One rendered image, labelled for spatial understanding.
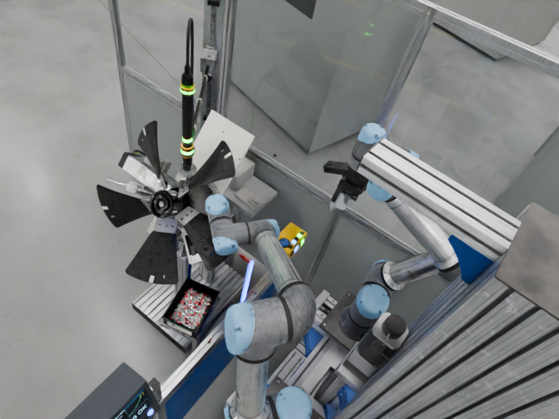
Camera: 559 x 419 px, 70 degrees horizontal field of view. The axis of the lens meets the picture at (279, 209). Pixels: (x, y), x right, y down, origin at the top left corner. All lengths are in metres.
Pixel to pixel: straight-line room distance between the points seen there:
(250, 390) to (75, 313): 1.91
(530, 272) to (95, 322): 2.49
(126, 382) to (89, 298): 1.62
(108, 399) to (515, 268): 1.10
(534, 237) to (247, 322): 0.62
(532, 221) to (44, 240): 2.96
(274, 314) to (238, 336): 0.10
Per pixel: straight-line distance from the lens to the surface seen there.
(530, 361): 0.89
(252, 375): 1.11
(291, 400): 1.35
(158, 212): 1.75
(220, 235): 1.29
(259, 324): 0.98
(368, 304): 1.56
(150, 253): 1.81
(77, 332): 2.85
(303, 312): 1.01
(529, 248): 0.86
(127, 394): 1.35
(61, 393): 2.74
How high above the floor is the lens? 2.54
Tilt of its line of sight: 49 degrees down
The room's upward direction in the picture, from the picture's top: 15 degrees clockwise
